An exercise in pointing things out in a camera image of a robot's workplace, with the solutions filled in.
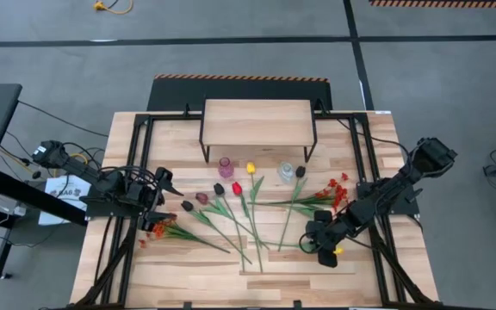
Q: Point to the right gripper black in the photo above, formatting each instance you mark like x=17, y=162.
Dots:
x=325, y=234

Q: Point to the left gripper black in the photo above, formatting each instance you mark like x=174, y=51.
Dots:
x=142, y=196

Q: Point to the black artificial tulip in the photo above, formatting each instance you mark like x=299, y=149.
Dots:
x=218, y=188
x=187, y=206
x=300, y=171

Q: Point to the orange artificial flower bunch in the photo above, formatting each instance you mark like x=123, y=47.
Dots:
x=159, y=230

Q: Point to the pink glass vase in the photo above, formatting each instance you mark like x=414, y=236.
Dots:
x=225, y=169

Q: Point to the clear ribbed glass vase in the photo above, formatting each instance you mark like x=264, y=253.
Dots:
x=286, y=172

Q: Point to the red artificial tulip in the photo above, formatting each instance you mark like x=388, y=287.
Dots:
x=237, y=188

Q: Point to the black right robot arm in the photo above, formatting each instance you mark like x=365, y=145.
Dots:
x=386, y=196

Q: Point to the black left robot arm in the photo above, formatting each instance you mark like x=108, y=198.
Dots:
x=80, y=170

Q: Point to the wooden shelf with black legs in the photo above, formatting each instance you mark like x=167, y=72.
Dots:
x=256, y=122

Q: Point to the red artificial flower bunch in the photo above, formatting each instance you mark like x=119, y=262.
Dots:
x=336, y=191

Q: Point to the white printed paper sheet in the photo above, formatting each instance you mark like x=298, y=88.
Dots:
x=58, y=185

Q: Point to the black mat with striped edge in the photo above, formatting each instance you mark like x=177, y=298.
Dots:
x=239, y=90

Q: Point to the orange black striped tape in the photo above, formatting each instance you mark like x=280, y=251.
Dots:
x=446, y=3

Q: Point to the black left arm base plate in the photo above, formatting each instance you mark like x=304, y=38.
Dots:
x=101, y=211

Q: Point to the black metal table frame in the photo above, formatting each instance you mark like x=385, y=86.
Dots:
x=162, y=116

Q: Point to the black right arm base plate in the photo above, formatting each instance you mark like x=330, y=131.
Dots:
x=409, y=206

